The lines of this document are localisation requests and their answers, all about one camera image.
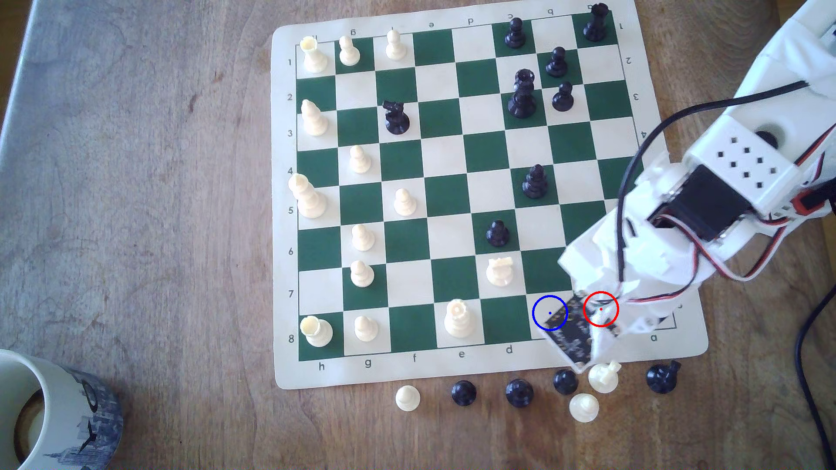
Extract white rook chess piece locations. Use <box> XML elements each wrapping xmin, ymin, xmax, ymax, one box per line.
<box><xmin>299</xmin><ymin>315</ymin><xmax>334</xmax><ymax>348</ymax></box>
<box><xmin>299</xmin><ymin>36</ymin><xmax>329</xmax><ymax>74</ymax></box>

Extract white knight chess piece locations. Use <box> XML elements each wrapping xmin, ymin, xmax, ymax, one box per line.
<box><xmin>588</xmin><ymin>360</ymin><xmax>623</xmax><ymax>394</ymax></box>
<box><xmin>486</xmin><ymin>256</ymin><xmax>516</xmax><ymax>287</ymax></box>

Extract green white chess mat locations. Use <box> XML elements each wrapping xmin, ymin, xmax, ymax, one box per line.
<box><xmin>270</xmin><ymin>0</ymin><xmax>709</xmax><ymax>391</ymax></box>

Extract black knight chess piece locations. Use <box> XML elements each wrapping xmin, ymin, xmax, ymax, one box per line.
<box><xmin>382</xmin><ymin>100</ymin><xmax>411</xmax><ymax>136</ymax></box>
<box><xmin>646</xmin><ymin>359</ymin><xmax>683</xmax><ymax>395</ymax></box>

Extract white bishop chess piece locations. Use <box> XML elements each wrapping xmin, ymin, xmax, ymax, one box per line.
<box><xmin>300</xmin><ymin>98</ymin><xmax>329</xmax><ymax>137</ymax></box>

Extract black rook chess piece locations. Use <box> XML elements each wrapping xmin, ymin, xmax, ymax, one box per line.
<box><xmin>583</xmin><ymin>3</ymin><xmax>610</xmax><ymax>43</ymax></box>

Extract white king chess piece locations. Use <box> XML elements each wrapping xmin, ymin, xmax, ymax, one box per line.
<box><xmin>288</xmin><ymin>172</ymin><xmax>327</xmax><ymax>219</ymax></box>

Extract red white black servo wires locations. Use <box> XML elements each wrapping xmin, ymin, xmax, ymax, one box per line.
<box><xmin>793</xmin><ymin>124</ymin><xmax>836</xmax><ymax>174</ymax></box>
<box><xmin>656</xmin><ymin>215</ymin><xmax>836</xmax><ymax>304</ymax></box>

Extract black bishop chess piece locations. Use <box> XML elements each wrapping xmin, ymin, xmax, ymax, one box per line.
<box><xmin>522</xmin><ymin>164</ymin><xmax>549</xmax><ymax>200</ymax></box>

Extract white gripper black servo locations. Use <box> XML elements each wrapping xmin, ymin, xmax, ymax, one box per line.
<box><xmin>559</xmin><ymin>153</ymin><xmax>755</xmax><ymax>335</ymax></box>

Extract white queen chess piece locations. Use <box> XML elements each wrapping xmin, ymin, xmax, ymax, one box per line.
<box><xmin>444</xmin><ymin>298</ymin><xmax>475</xmax><ymax>339</ymax></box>

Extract black camera circuit board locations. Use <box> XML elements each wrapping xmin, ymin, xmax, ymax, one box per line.
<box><xmin>547</xmin><ymin>292</ymin><xmax>621</xmax><ymax>374</ymax></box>

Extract white mug with skyline print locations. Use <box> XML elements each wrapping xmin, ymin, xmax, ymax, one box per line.
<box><xmin>0</xmin><ymin>349</ymin><xmax>124</xmax><ymax>470</ymax></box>

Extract red black clamp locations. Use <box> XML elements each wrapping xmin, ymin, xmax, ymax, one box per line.
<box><xmin>787</xmin><ymin>186</ymin><xmax>836</xmax><ymax>216</ymax></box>

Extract black queen chess piece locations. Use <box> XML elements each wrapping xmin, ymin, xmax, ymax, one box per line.
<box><xmin>507</xmin><ymin>68</ymin><xmax>538</xmax><ymax>120</ymax></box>

